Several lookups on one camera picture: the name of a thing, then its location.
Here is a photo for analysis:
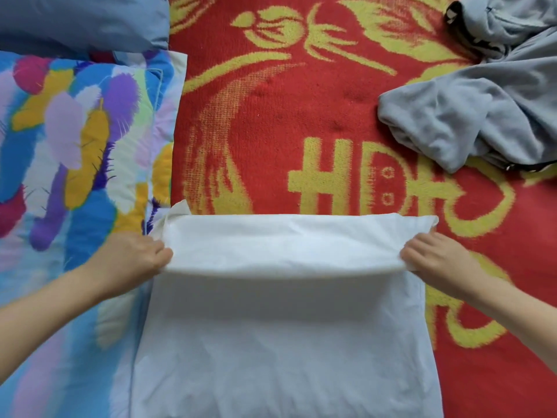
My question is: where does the person's left hand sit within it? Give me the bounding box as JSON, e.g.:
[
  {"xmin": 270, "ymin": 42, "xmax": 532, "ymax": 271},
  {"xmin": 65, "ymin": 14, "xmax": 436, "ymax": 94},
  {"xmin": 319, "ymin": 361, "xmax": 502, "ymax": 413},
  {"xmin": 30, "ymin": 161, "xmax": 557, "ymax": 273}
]
[{"xmin": 85, "ymin": 232, "xmax": 174, "ymax": 299}]

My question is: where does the person's right hand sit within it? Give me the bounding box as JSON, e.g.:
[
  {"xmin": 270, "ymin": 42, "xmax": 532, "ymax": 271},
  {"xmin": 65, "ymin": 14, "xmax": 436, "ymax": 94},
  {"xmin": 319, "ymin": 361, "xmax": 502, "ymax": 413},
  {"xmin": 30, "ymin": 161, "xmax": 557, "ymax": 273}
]
[{"xmin": 400, "ymin": 232, "xmax": 486, "ymax": 302}]

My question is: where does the white cloth garment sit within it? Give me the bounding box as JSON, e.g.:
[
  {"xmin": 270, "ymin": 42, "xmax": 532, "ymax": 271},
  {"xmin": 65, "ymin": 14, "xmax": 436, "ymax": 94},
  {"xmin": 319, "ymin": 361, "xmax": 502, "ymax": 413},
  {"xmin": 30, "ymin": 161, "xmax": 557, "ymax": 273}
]
[{"xmin": 131, "ymin": 200, "xmax": 444, "ymax": 418}]

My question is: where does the person's right forearm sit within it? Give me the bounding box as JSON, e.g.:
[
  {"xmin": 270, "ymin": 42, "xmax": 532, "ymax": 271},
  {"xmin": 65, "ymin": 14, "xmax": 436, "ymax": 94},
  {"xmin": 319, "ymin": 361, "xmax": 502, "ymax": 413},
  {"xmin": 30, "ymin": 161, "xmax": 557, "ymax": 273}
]
[{"xmin": 468, "ymin": 276, "xmax": 557, "ymax": 375}]

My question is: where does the person's left forearm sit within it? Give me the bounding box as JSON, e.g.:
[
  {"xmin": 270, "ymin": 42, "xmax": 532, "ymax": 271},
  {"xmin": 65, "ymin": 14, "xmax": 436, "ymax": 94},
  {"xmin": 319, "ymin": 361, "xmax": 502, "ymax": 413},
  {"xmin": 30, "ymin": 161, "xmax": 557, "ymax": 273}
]
[{"xmin": 0, "ymin": 265, "xmax": 107, "ymax": 383}]

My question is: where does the colourful patterned quilt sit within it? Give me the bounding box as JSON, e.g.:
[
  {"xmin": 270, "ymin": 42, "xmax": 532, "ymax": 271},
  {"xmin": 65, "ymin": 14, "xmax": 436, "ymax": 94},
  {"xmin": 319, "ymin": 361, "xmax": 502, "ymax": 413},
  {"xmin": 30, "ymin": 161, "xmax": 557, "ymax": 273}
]
[{"xmin": 0, "ymin": 50, "xmax": 189, "ymax": 418}]

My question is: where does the red and yellow blanket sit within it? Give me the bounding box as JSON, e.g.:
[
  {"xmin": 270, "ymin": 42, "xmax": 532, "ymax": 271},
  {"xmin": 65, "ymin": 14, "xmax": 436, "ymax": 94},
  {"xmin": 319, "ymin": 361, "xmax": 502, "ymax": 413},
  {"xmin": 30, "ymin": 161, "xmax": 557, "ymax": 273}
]
[{"xmin": 167, "ymin": 0, "xmax": 557, "ymax": 418}]

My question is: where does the grey sweatshirt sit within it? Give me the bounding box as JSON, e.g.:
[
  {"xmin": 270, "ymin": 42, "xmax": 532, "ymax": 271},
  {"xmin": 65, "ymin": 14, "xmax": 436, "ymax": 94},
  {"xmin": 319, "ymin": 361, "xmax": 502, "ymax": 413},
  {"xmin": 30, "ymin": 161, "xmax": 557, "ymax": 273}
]
[{"xmin": 377, "ymin": 0, "xmax": 557, "ymax": 174}]

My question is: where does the blue pillow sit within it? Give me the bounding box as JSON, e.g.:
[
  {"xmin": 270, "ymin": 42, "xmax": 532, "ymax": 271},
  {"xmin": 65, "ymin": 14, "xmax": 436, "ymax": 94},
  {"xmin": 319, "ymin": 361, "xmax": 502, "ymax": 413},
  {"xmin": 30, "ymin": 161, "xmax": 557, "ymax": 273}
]
[{"xmin": 0, "ymin": 0, "xmax": 171, "ymax": 61}]

